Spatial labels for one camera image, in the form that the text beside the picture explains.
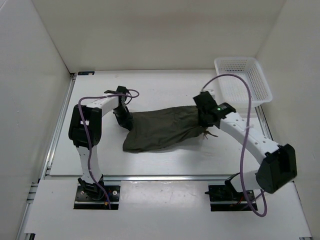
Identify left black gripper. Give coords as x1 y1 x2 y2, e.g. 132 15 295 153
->
113 106 134 130

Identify olive green shorts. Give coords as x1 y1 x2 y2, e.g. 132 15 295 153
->
122 105 217 153

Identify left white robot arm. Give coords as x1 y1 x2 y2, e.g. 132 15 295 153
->
68 86 134 200

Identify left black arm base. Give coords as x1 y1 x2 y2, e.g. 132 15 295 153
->
73 185 121 211

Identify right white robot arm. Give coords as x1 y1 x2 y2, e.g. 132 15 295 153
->
193 91 297 200

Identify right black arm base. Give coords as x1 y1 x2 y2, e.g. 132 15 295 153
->
205 173 252 212

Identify white plastic mesh basket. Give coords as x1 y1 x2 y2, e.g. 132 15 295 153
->
214 56 273 109

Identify aluminium frame rail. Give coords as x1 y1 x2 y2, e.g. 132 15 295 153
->
103 174 231 182

